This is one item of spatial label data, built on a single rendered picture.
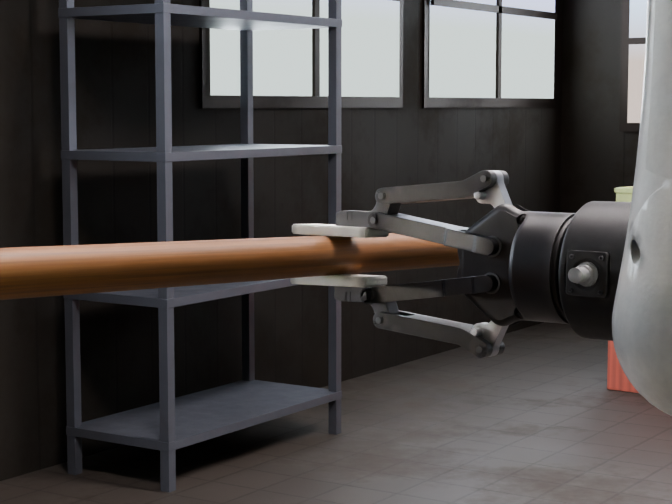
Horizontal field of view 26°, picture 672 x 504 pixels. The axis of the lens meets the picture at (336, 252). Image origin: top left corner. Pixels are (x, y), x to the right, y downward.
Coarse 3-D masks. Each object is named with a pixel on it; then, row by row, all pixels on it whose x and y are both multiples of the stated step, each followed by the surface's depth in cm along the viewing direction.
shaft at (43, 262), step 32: (0, 256) 82; (32, 256) 84; (64, 256) 86; (96, 256) 88; (128, 256) 90; (160, 256) 93; (192, 256) 95; (224, 256) 97; (256, 256) 100; (288, 256) 103; (320, 256) 106; (352, 256) 109; (384, 256) 113; (416, 256) 116; (448, 256) 120; (0, 288) 82; (32, 288) 84; (64, 288) 86; (96, 288) 89; (128, 288) 91
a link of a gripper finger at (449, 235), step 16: (368, 224) 106; (384, 224) 106; (400, 224) 105; (416, 224) 104; (432, 224) 103; (448, 224) 105; (432, 240) 103; (448, 240) 102; (464, 240) 101; (480, 240) 100; (496, 240) 100
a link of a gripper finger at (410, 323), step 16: (384, 320) 106; (400, 320) 105; (416, 320) 104; (432, 320) 104; (448, 320) 105; (432, 336) 103; (448, 336) 103; (464, 336) 102; (480, 336) 102; (480, 352) 101
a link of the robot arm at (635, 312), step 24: (648, 0) 75; (648, 24) 76; (648, 48) 76; (648, 72) 76; (648, 96) 76; (648, 120) 76; (648, 144) 75; (648, 168) 75; (648, 192) 76; (648, 216) 76; (648, 240) 76; (624, 264) 78; (648, 264) 76; (624, 288) 78; (648, 288) 76; (624, 312) 77; (648, 312) 76; (624, 336) 77; (648, 336) 76; (624, 360) 78; (648, 360) 76; (648, 384) 77
